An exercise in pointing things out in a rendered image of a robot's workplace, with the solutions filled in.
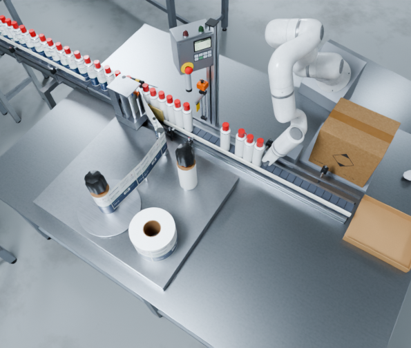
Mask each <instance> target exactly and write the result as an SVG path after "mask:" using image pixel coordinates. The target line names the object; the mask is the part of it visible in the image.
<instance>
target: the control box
mask: <svg viewBox="0 0 411 348"><path fill-rule="evenodd" d="M206 22H207V20H206V19H202V20H199V21H195V22H192V23H188V24H185V25H182V26H178V27H175V28H171V29H169V31H170V37H171V47H172V53H173V63H174V64H175V67H176V68H177V70H178V72H179V74H180V75H185V74H186V73H185V71H184V70H185V68H186V67H187V66H189V67H192V69H193V72H194V71H197V70H200V69H203V68H207V67H209V66H213V33H212V32H211V31H210V29H208V30H207V29H205V23H206ZM199 26H203V27H204V32H203V33H199V32H198V28H199ZM184 30H187V31H188V34H189V36H188V37H183V31H184ZM210 36H211V47H210V48H207V49H204V50H200V51H197V52H194V47H193V42H194V41H197V40H199V39H204V38H207V37H210ZM211 49H212V57H208V58H206V59H201V60H199V61H195V62H194V58H193V55H195V54H198V53H201V52H204V51H208V50H211Z"/></svg>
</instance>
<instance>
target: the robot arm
mask: <svg viewBox="0 0 411 348"><path fill-rule="evenodd" d="M324 31H325V30H324V26H323V24H322V23H321V22H320V21H319V20H317V19H311V18H297V19H274V20H272V21H270V22H269V23H268V24H267V27H266V28H265V40H266V42H267V43H268V44H269V45H270V46H271V47H272V48H275V49H276V50H275V51H274V53H273V55H272V56H271V59H270V61H269V66H268V75H269V85H270V89H271V98H272V103H273V107H274V115H275V117H276V119H277V120H278V121H279V122H281V123H286V122H290V121H291V125H290V127H289V128H288V129H287V130H285V131H284V132H283V133H282V134H281V135H280V136H279V137H278V138H277V139H276V140H275V141H274V142H273V144H272V145H271V147H270V148H269V150H268V151H267V152H266V154H265V156H264V157H263V159H262V163H263V165H264V166H266V165H268V164H269V166H270V165H272V164H273V163H274V162H275V161H276V160H277V159H278V158H279V157H284V156H286V155H287V154H288V153H289V152H290V151H292V150H293V149H294V148H296V147H297V146H298V145H299V144H300V143H301V142H302V141H303V140H304V137H305V134H306V132H307V117H306V114H305V113H304V112H303V111H302V110H300V109H297V108H296V103H295V94H294V79H293V72H294V74H295V75H297V76H299V77H308V78H314V79H316V83H317V84H318V86H319V88H320V89H322V90H324V91H325V92H329V93H335V92H338V91H340V90H342V89H343V88H344V87H346V85H347V84H348V82H349V81H350V77H351V69H350V66H349V64H348V63H347V62H346V61H345V60H343V58H342V56H341V55H339V54H338V53H335V52H318V47H317V46H318V45H319V44H320V42H321V41H322V39H323V36H324Z"/></svg>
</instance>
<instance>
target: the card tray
mask: <svg viewBox="0 0 411 348"><path fill-rule="evenodd" d="M343 240H344V241H346V242H349V243H350V244H353V245H354V246H356V247H358V248H360V249H362V250H364V251H366V252H368V253H369V254H371V255H373V256H375V257H377V258H379V259H381V260H382V261H384V262H387V263H388V264H391V265H392V266H393V267H396V268H398V269H400V270H402V271H404V272H406V273H407V272H408V271H409V270H410V269H411V216H410V215H408V214H405V213H403V212H401V211H399V210H397V209H395V208H393V207H391V206H389V205H387V204H384V203H382V202H380V201H378V200H376V199H374V198H373V197H370V196H368V195H366V194H365V195H364V196H363V198H362V200H361V202H360V204H359V206H358V208H357V210H356V213H355V214H354V217H353V218H352V221H351V222H350V225H349V226H348V228H347V231H346V233H345V235H344V237H343Z"/></svg>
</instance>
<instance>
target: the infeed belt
mask: <svg viewBox="0 0 411 348"><path fill-rule="evenodd" d="M88 87H90V88H92V89H94V90H96V91H98V92H100V93H102V94H104V95H106V96H108V97H110V95H109V93H108V91H103V90H102V89H101V86H100V85H99V86H93V85H92V83H90V84H89V85H88ZM157 120H158V119H157ZM158 121H159V123H161V124H163V125H165V126H167V127H170V126H168V125H166V124H165V123H164V122H162V121H160V120H158ZM171 129H173V128H172V127H171ZM175 131H177V132H179V133H181V134H183V135H185V136H187V137H190V136H188V135H186V134H184V133H182V132H180V131H178V130H176V129H175ZM191 133H193V134H194V135H197V136H198V137H201V138H202V139H205V140H206V141H208V142H210V143H212V144H214V145H216V146H218V147H220V138H219V137H216V136H215V135H212V134H211V133H208V132H206V131H205V130H202V129H201V128H198V127H197V126H194V125H193V132H191ZM190 138H192V137H190ZM194 140H195V141H196V142H198V143H200V144H202V145H204V146H206V147H208V148H210V149H212V150H214V151H216V152H218V153H220V154H222V155H224V156H226V157H228V158H230V159H232V160H234V161H236V162H238V163H239V164H242V165H243V166H246V167H247V168H250V169H251V170H253V171H255V172H257V173H260V174H261V175H264V176H265V177H268V178H269V179H271V180H273V181H275V182H277V183H279V184H281V185H283V186H285V187H287V188H289V189H291V190H293V191H295V192H297V193H299V194H301V195H303V196H305V197H307V198H309V199H311V200H313V201H315V202H317V203H319V204H321V205H323V206H324V207H326V208H328V209H330V210H332V211H334V212H336V213H338V214H340V215H342V216H344V217H346V218H349V217H348V216H346V215H344V214H342V213H340V212H338V211H336V210H334V209H332V208H330V207H328V206H326V205H324V204H322V203H320V202H319V201H317V200H315V199H313V198H311V197H309V196H307V195H305V194H303V193H301V192H299V191H297V190H295V189H293V188H291V187H289V186H287V185H285V184H283V183H281V182H279V181H277V180H275V179H273V178H271V177H269V176H267V175H265V174H264V173H261V172H260V171H257V170H256V169H254V168H252V167H250V166H247V165H246V164H243V163H242V162H239V161H238V160H236V159H234V158H232V157H229V156H228V155H225V154H224V153H221V152H220V151H217V150H216V149H214V148H212V147H210V146H208V145H206V144H204V143H202V142H200V141H198V140H196V139H194ZM228 152H230V153H232V154H234V155H235V146H234V145H233V144H230V150H229V151H228ZM260 168H262V169H264V170H266V171H268V172H270V173H272V174H274V175H276V176H278V177H280V178H282V179H284V180H286V181H288V182H290V183H292V184H294V185H296V186H298V187H300V188H302V189H304V190H306V191H308V192H310V193H312V194H314V195H316V196H318V197H320V198H322V199H324V200H326V201H328V202H330V203H332V204H334V205H336V206H338V207H340V208H342V209H343V210H345V211H347V212H349V213H351V212H352V209H353V208H354V204H352V203H350V202H347V201H346V200H344V199H342V198H340V197H338V196H336V195H334V194H332V193H330V192H328V191H325V190H324V189H322V188H320V187H318V188H317V186H316V185H314V184H312V183H310V182H308V181H306V180H303V179H301V178H299V177H296V176H295V175H293V174H291V173H289V172H287V171H285V170H283V169H281V168H279V167H277V166H275V165H273V164H272V165H270V166H269V164H268V165H266V166H264V165H263V163H262V165H261V167H260Z"/></svg>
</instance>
